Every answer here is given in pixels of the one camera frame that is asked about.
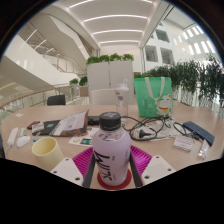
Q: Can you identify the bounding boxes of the small red black case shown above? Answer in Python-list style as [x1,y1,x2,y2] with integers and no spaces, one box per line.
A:
[26,120,41,130]

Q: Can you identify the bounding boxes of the white chair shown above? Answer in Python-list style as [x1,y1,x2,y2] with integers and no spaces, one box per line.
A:
[89,88,118,105]

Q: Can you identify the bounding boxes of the purple black-capped drink bottle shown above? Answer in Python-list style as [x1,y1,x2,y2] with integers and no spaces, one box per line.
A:
[91,111,132,187]

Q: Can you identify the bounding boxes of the clear plastic shaker bottle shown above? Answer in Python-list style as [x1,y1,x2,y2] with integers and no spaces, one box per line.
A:
[114,79,130,118]

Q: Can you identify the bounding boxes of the pale yellow mug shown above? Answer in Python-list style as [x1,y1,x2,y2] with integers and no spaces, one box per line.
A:
[31,136,65,171]

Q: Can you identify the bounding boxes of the black chair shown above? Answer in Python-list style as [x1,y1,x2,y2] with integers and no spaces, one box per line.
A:
[46,94,67,107]

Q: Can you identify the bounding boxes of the hedge row of green plants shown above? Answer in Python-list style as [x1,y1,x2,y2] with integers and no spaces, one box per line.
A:
[134,54,224,109]

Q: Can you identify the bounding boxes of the dark blue keyboard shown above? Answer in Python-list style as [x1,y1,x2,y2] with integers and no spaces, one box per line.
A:
[182,120,216,147]

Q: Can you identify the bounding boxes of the ceiling light strips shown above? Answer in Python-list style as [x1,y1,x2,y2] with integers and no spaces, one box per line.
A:
[68,0,149,46]

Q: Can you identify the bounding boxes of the white cabinet topped with plants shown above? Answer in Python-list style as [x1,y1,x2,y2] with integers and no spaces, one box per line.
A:
[85,53,135,105]

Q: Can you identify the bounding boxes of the tangled black cable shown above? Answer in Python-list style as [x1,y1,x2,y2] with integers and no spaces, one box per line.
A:
[120,114,188,142]

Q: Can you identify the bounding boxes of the wood-topped glass railing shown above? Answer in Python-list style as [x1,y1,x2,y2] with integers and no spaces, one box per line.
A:
[0,84,73,113]

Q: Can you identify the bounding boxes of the white power strip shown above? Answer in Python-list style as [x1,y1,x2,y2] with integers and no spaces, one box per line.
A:
[6,126,20,148]

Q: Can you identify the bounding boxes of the black power adapter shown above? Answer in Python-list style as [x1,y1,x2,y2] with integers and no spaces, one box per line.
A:
[87,115,101,126]

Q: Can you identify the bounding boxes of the flat round red coaster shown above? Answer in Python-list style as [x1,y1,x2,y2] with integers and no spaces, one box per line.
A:
[96,168,133,191]

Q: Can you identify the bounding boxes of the potted green plant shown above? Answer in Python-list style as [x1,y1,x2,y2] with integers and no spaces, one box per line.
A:
[68,78,79,96]
[78,75,89,98]

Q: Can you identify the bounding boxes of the small clear plastic package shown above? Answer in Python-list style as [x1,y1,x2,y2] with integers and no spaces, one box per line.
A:
[198,139,211,158]

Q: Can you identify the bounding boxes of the small white box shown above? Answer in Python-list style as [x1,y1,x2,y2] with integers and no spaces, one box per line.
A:
[173,134,194,153]

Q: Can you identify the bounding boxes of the colourful sticker sheet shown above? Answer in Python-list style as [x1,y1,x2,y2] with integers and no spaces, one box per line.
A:
[68,127,99,148]

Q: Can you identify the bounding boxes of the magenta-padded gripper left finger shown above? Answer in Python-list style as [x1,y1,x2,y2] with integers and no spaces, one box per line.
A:
[50,146,96,189]

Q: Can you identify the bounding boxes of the black folder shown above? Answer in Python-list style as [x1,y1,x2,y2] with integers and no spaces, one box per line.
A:
[32,119,63,136]

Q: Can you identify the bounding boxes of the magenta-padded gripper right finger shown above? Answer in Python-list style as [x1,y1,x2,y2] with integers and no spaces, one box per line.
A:
[129,145,177,188]

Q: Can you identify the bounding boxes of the white paper card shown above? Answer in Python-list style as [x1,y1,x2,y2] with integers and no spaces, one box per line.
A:
[32,122,45,133]

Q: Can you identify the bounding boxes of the small white device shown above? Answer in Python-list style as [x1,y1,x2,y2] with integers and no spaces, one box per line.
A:
[18,127,28,138]

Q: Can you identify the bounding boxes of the white computer mouse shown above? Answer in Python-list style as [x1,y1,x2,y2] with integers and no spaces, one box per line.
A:
[15,135,32,148]

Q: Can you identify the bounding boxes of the printed paper booklet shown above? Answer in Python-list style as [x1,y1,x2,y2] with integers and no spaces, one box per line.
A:
[49,109,90,138]

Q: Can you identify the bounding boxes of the green cat-print tote bag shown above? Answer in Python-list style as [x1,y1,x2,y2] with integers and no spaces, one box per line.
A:
[133,76,174,118]

